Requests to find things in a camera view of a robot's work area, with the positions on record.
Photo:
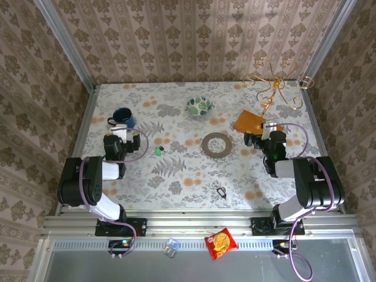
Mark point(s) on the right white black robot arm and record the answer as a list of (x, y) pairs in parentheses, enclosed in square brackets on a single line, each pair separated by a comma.
[(317, 188)]

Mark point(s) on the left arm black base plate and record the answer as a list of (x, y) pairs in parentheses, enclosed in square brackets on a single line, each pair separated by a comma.
[(138, 227)]

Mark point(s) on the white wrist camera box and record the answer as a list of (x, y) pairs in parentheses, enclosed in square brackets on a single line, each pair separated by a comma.
[(269, 129), (119, 132)]

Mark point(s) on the dark blue enamel mug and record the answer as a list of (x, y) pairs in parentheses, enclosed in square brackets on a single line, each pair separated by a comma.
[(124, 119)]

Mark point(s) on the long aluminium base rail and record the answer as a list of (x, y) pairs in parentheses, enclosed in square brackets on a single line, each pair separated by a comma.
[(191, 224)]

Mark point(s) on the aluminium table side rail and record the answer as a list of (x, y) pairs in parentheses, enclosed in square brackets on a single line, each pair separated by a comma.
[(314, 117), (88, 111)]

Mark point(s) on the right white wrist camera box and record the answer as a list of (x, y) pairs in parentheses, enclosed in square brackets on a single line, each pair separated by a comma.
[(269, 129)]

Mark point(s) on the gold hook stand wooden base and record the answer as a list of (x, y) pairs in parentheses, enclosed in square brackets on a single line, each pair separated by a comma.
[(248, 122)]

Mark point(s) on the red snack packet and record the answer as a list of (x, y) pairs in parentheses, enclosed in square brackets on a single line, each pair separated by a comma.
[(221, 243)]

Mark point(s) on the small clear plastic box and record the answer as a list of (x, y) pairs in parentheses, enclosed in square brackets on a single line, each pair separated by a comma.
[(171, 247)]

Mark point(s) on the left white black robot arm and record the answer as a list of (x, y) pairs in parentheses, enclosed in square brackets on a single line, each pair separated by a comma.
[(73, 182)]

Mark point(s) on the left small circuit board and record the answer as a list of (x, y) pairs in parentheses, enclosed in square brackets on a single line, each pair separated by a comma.
[(120, 244)]

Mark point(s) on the grey metal panel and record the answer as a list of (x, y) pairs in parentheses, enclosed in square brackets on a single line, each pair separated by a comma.
[(147, 267)]

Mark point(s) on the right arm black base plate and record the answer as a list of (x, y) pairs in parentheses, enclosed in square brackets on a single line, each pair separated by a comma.
[(260, 227)]

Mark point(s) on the small circuit board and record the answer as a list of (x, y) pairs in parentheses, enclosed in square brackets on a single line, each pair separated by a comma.
[(282, 244), (120, 244)]

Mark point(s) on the large metal keyring bunch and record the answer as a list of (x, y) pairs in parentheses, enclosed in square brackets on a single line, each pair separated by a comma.
[(204, 145)]

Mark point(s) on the green leaf pattern bowl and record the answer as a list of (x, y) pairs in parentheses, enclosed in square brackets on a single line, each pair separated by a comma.
[(199, 106)]

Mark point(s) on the right small circuit board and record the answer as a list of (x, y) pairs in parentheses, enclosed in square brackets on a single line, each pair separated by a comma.
[(282, 244)]

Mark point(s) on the green key tag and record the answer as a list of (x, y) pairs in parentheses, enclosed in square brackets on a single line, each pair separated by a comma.
[(158, 151)]

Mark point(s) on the aluminium frame post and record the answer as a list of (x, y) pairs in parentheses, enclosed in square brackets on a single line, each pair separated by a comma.
[(67, 50), (326, 41)]

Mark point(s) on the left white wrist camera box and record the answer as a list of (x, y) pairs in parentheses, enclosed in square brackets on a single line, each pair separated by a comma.
[(119, 132)]

